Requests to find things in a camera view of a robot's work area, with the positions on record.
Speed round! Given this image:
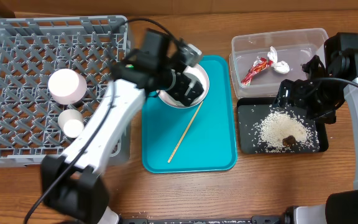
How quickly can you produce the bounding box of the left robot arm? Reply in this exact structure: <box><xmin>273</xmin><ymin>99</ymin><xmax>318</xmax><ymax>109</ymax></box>
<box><xmin>38</xmin><ymin>29</ymin><xmax>204</xmax><ymax>223</ymax></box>

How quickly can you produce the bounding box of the wooden chopstick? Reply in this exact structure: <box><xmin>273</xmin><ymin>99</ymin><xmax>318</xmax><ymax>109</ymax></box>
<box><xmin>167</xmin><ymin>101</ymin><xmax>204</xmax><ymax>163</ymax></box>

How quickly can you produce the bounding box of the black tray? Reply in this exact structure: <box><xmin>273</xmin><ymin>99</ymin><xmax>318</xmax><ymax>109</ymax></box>
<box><xmin>236</xmin><ymin>96</ymin><xmax>329</xmax><ymax>155</ymax></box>

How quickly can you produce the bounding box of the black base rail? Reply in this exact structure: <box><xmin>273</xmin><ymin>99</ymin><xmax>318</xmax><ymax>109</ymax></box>
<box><xmin>118</xmin><ymin>213</ymin><xmax>294</xmax><ymax>224</ymax></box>

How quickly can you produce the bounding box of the red snack wrapper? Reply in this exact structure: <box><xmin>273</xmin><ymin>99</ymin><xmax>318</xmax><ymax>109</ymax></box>
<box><xmin>241</xmin><ymin>57</ymin><xmax>273</xmax><ymax>86</ymax></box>

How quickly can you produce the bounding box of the large white plate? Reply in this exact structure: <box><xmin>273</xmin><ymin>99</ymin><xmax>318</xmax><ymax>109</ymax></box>
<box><xmin>158</xmin><ymin>64</ymin><xmax>209</xmax><ymax>108</ymax></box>

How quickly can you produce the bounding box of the white tissue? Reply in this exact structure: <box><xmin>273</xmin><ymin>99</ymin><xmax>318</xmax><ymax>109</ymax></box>
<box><xmin>267</xmin><ymin>46</ymin><xmax>290</xmax><ymax>74</ymax></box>

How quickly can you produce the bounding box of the brown food scrap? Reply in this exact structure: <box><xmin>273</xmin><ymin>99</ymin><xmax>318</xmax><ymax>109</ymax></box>
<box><xmin>282</xmin><ymin>136</ymin><xmax>296</xmax><ymax>148</ymax></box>

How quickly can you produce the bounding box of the white paper cup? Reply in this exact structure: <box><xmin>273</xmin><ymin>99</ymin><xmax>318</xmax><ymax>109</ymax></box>
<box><xmin>58</xmin><ymin>109</ymin><xmax>85</xmax><ymax>138</ymax></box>

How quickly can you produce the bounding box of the teal plastic tray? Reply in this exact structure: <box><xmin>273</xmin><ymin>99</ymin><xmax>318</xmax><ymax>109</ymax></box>
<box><xmin>142</xmin><ymin>55</ymin><xmax>237</xmax><ymax>174</ymax></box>

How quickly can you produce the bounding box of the white rice pile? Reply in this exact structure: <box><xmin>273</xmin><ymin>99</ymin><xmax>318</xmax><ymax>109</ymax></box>
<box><xmin>247</xmin><ymin>105</ymin><xmax>320</xmax><ymax>154</ymax></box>

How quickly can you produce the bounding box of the small pink plate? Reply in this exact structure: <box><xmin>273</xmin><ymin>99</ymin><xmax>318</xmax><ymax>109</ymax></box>
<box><xmin>48</xmin><ymin>68</ymin><xmax>87</xmax><ymax>105</ymax></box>

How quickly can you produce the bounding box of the clear plastic bin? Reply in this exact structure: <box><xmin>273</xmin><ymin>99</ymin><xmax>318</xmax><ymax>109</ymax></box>
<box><xmin>229</xmin><ymin>28</ymin><xmax>328</xmax><ymax>99</ymax></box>

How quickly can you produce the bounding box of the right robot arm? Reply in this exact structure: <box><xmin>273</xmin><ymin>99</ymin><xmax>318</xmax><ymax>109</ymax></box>
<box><xmin>272</xmin><ymin>32</ymin><xmax>358</xmax><ymax>224</ymax></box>

